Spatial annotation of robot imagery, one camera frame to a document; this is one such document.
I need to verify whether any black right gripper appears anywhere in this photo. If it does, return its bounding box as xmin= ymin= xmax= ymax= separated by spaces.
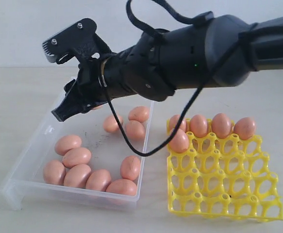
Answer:
xmin=51 ymin=58 xmax=112 ymax=121

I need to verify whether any brown egg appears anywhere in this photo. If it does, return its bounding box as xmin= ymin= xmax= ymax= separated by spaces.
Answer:
xmin=103 ymin=115 xmax=119 ymax=133
xmin=168 ymin=129 xmax=189 ymax=153
xmin=120 ymin=155 xmax=141 ymax=181
xmin=63 ymin=164 xmax=91 ymax=188
xmin=190 ymin=114 xmax=208 ymax=138
xmin=62 ymin=147 xmax=91 ymax=168
xmin=128 ymin=106 xmax=150 ymax=123
xmin=125 ymin=120 xmax=146 ymax=141
xmin=43 ymin=160 xmax=66 ymax=185
xmin=54 ymin=134 xmax=82 ymax=156
xmin=92 ymin=104 xmax=104 ymax=110
xmin=211 ymin=113 xmax=231 ymax=139
xmin=233 ymin=117 xmax=256 ymax=140
xmin=168 ymin=115 xmax=187 ymax=132
xmin=106 ymin=179 xmax=137 ymax=196
xmin=85 ymin=169 xmax=111 ymax=192

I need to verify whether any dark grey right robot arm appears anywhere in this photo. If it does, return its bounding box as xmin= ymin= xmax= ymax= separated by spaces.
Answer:
xmin=45 ymin=14 xmax=283 ymax=122

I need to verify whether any clear plastic bin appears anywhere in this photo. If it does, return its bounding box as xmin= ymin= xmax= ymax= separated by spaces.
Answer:
xmin=1 ymin=104 xmax=144 ymax=211

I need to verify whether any yellow plastic egg tray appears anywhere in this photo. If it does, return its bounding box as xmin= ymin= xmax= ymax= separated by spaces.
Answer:
xmin=167 ymin=131 xmax=283 ymax=222

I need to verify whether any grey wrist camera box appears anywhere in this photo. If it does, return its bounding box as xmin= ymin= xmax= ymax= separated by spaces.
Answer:
xmin=42 ymin=18 xmax=111 ymax=65

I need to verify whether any black cable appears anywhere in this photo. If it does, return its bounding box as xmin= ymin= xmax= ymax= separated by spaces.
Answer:
xmin=99 ymin=0 xmax=259 ymax=157

